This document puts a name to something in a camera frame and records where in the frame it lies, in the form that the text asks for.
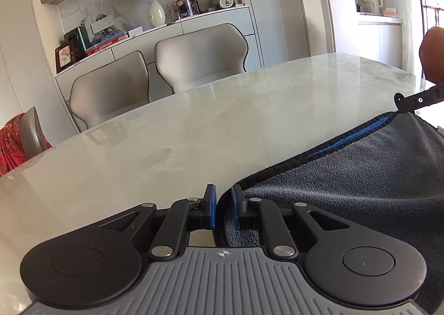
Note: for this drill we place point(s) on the red patterned cloth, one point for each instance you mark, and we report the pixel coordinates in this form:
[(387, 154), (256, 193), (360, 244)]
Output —
[(12, 148)]

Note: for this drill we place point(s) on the white twin-bell alarm clock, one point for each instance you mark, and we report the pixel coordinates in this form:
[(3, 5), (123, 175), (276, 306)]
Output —
[(225, 1)]

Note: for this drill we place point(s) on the dark green box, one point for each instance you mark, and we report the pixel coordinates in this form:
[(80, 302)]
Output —
[(78, 41)]

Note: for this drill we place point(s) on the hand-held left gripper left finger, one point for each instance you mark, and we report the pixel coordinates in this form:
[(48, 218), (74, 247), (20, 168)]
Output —
[(210, 211)]

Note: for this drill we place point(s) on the white counter cabinet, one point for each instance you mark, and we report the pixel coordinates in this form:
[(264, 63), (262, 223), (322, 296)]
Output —
[(381, 41)]

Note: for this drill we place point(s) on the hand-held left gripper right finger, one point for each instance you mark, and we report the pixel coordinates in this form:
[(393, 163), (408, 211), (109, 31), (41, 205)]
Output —
[(238, 209)]

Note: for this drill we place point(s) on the white ceramic vase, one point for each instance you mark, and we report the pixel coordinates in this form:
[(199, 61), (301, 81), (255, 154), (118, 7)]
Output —
[(156, 13)]

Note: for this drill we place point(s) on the orange tissue box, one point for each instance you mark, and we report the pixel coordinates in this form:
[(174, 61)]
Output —
[(390, 12)]

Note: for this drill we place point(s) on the brown leather chair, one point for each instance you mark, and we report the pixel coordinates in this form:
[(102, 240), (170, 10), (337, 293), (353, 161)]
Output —
[(433, 55)]

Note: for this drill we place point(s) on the white sideboard cabinet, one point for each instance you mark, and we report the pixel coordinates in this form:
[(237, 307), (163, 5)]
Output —
[(215, 18)]

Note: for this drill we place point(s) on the stack of colourful books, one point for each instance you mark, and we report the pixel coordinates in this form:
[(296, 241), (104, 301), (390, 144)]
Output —
[(105, 43)]

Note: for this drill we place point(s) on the glass jar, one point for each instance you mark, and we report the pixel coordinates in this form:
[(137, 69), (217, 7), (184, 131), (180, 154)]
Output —
[(364, 5)]

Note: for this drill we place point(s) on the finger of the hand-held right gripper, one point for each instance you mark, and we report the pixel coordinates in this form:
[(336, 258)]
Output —
[(416, 100)]

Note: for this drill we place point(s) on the beige dining chair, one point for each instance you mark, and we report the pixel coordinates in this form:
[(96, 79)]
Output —
[(197, 55), (111, 93)]

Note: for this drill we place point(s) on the small white card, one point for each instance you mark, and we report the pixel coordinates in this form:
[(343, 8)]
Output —
[(136, 31)]

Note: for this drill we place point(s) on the framed flower picture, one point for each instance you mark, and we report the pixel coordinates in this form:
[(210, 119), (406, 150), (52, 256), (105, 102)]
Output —
[(65, 57)]

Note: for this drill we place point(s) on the grey and blue towel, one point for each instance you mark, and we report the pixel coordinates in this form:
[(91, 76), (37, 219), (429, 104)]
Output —
[(347, 176)]

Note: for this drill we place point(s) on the clear display case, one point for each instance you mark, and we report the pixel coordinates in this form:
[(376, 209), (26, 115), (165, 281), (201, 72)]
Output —
[(181, 4)]

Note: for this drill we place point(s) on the white electric kettle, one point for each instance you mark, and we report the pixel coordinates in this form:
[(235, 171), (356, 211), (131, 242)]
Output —
[(373, 3)]

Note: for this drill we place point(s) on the white wall socket panel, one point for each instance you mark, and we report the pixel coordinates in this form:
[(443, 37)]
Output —
[(102, 25)]

